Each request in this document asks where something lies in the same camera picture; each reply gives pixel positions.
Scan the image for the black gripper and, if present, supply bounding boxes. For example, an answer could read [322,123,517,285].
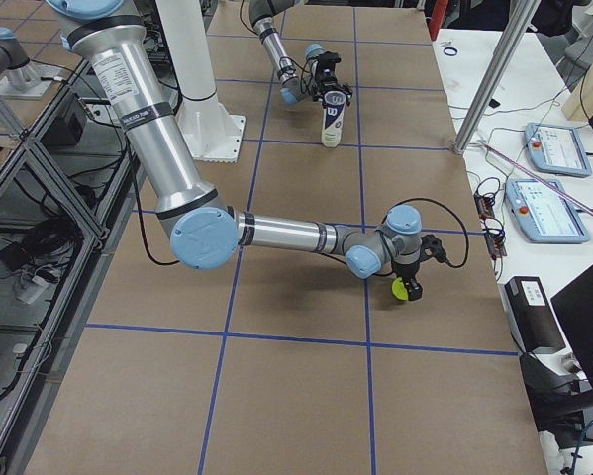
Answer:
[311,69,353,107]
[392,254,423,301]

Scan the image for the Wilson tennis ball can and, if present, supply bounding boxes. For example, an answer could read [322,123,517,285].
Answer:
[321,91,346,148]

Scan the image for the yellow Wilson 3 tennis ball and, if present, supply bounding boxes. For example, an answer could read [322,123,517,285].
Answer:
[391,278,409,302]

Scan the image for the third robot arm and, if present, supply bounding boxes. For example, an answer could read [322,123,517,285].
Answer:
[0,27,50,99]

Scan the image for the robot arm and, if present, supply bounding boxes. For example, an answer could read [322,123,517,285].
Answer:
[51,1,427,301]
[248,0,352,107]

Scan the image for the small electronics board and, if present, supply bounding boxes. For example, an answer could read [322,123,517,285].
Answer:
[473,192,507,260]

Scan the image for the black box with label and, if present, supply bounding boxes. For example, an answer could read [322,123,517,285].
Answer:
[504,276,565,354]

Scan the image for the lower teach pendant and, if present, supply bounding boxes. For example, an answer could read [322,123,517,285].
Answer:
[505,178,590,244]

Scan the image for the teach pendant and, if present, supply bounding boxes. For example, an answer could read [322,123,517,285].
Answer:
[505,178,590,244]
[524,123,592,178]

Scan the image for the upper teach pendant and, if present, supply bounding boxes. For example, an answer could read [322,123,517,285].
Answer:
[524,123,592,178]

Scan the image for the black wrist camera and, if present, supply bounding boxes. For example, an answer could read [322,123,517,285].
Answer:
[317,51,342,75]
[420,234,449,264]

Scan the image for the black camera cable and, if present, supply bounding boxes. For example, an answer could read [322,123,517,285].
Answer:
[295,54,327,103]
[384,197,471,269]

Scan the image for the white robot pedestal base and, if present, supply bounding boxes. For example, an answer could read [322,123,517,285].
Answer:
[156,0,246,163]

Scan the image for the aluminium frame post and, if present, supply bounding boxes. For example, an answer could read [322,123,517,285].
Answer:
[452,0,541,155]

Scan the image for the aluminium frame side table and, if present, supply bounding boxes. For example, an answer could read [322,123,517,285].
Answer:
[0,46,135,474]

